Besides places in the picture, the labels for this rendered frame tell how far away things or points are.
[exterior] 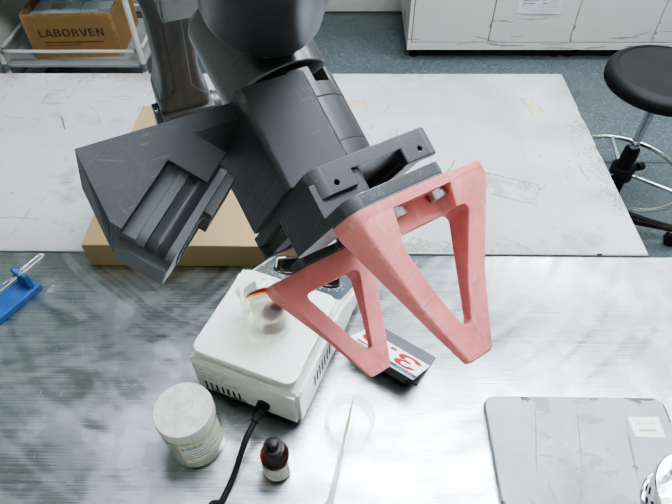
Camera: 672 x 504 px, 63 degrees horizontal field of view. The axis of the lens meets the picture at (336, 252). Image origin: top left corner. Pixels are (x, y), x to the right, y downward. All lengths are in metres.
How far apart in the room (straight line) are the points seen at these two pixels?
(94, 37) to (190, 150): 2.55
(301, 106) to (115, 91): 0.94
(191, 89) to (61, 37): 2.15
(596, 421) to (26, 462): 0.61
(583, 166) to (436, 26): 2.08
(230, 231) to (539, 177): 0.50
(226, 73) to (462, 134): 0.75
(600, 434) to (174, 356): 0.49
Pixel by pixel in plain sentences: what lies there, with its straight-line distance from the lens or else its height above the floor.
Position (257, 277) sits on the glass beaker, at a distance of 0.57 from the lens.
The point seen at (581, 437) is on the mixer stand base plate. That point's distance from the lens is 0.67.
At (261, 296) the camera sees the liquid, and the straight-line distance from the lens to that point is 0.58.
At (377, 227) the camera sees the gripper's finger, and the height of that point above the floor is 1.33.
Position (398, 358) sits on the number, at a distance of 0.65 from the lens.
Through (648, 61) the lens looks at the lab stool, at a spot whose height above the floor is 0.64.
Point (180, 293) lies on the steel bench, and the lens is 0.76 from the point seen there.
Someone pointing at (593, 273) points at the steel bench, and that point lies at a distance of 0.82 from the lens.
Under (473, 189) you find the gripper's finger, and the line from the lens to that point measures 0.23.
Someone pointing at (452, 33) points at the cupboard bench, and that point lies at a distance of 3.02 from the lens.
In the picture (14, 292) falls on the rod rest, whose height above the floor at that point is 0.91.
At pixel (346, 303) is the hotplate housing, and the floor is 0.96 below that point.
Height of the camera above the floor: 1.48
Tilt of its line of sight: 48 degrees down
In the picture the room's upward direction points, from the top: 1 degrees counter-clockwise
